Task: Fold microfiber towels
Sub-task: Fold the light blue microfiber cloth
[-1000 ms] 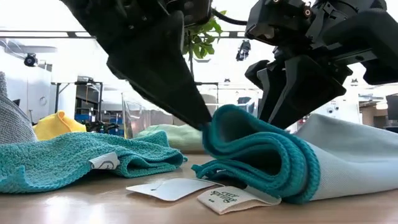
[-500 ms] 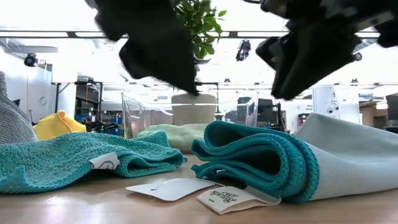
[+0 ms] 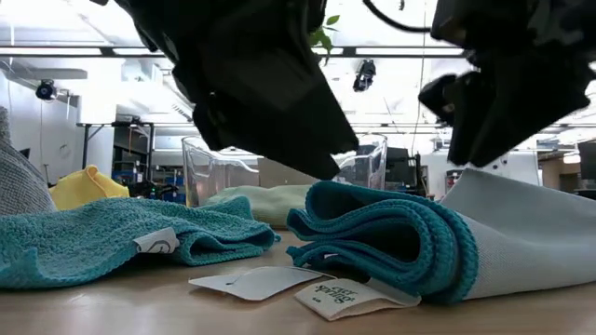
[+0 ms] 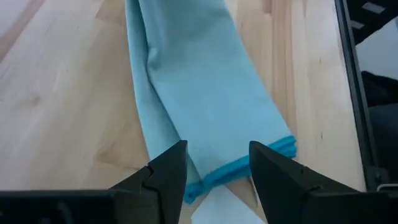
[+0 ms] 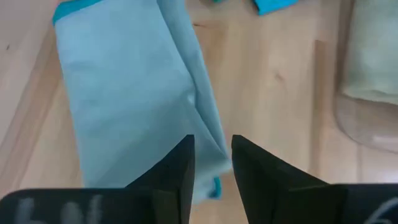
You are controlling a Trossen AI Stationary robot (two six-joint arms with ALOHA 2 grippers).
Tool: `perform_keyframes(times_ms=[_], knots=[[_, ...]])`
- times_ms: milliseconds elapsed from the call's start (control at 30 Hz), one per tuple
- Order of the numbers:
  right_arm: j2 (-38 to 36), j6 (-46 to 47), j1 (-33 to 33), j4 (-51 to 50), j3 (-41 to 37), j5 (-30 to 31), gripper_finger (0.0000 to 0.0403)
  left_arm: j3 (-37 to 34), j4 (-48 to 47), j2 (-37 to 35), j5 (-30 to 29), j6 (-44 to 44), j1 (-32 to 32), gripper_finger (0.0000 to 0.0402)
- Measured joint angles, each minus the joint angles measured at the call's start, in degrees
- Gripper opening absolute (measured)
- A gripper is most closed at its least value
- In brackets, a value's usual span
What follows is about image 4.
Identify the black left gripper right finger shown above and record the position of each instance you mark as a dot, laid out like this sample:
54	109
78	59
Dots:
289	193

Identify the light blue microfiber towel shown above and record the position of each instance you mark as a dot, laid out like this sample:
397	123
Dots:
202	93

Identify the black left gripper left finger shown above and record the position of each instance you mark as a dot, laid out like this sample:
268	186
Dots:
155	193

